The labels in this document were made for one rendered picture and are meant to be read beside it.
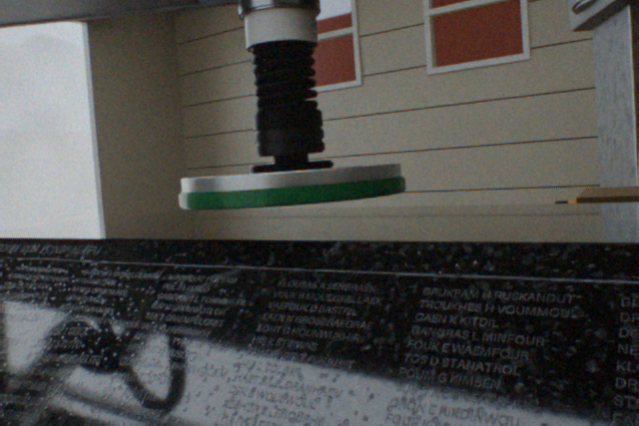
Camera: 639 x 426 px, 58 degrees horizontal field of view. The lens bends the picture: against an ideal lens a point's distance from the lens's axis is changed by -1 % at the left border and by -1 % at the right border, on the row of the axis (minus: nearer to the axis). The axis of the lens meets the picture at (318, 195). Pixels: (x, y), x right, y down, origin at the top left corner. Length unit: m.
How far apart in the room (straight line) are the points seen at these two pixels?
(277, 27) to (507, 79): 6.32
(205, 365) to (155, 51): 9.16
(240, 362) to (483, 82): 6.55
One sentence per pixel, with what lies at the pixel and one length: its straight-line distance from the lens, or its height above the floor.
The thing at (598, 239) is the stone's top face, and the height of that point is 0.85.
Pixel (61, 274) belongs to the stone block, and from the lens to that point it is 0.67.
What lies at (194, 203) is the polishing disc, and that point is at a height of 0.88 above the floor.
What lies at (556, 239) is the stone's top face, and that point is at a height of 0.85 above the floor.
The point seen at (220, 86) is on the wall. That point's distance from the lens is 9.09.
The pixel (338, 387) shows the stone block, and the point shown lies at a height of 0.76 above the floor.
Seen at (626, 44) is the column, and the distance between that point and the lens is 1.20.
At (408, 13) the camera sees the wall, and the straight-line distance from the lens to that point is 7.39.
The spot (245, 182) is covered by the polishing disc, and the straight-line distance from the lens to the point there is 0.48.
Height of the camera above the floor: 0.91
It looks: 3 degrees down
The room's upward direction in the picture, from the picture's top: 4 degrees counter-clockwise
